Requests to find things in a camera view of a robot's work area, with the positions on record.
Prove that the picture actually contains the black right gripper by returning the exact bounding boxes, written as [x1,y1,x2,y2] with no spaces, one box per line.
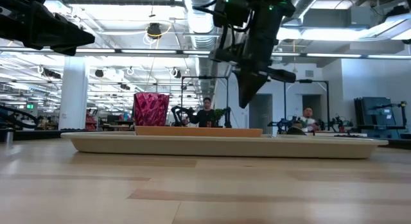
[210,0,297,110]

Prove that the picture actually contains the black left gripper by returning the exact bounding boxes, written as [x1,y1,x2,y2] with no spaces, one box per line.
[0,1,96,57]

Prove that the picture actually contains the red faceted plastic cup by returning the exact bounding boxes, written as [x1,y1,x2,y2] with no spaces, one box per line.
[133,92,170,127]

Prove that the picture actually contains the beige plastic tray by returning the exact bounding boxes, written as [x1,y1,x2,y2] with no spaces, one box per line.
[60,131,389,160]

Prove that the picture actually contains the grey door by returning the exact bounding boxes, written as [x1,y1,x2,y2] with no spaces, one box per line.
[249,93,274,130]

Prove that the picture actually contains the small green plant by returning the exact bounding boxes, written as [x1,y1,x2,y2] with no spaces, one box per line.
[213,108,227,122]

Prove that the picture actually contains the white pillar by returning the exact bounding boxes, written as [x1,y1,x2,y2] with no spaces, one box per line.
[58,56,90,131]

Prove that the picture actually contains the person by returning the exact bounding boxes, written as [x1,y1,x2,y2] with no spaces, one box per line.
[189,97,216,128]
[298,107,319,132]

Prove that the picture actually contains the long ceiling light strip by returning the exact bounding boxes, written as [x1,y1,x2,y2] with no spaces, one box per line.
[75,47,213,57]

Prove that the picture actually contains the grey blue equipment cabinet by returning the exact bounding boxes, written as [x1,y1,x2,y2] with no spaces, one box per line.
[354,96,407,140]

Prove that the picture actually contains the silver ceiling air duct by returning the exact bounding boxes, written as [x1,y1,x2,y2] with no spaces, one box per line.
[183,0,225,99]

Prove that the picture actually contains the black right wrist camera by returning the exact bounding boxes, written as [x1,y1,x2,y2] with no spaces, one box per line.
[213,0,252,28]

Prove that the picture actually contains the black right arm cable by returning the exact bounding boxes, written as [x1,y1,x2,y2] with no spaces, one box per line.
[192,4,225,18]

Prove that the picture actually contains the black ceiling cable reel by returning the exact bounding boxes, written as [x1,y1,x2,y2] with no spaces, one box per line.
[146,22,163,39]

